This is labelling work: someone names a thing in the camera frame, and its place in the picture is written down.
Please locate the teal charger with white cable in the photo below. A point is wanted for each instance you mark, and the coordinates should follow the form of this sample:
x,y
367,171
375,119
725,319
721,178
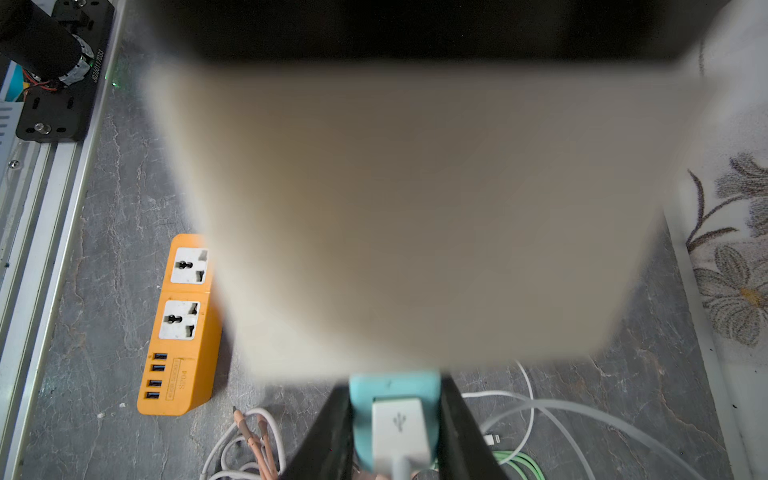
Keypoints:
x,y
396,427

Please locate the aluminium front rail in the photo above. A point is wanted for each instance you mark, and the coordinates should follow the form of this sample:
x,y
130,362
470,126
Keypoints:
x,y
38,259

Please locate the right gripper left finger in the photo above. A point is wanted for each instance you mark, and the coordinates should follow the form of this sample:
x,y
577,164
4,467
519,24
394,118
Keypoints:
x,y
327,452

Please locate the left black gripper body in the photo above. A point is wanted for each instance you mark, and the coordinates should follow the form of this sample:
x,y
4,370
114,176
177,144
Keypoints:
x,y
548,31

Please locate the orange power strip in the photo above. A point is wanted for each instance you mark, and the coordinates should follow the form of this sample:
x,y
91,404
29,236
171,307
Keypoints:
x,y
181,364

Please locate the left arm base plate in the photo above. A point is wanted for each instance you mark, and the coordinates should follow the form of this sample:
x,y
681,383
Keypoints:
x,y
62,55

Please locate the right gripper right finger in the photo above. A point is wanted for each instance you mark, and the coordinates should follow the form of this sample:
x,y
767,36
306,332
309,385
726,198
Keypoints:
x,y
462,453

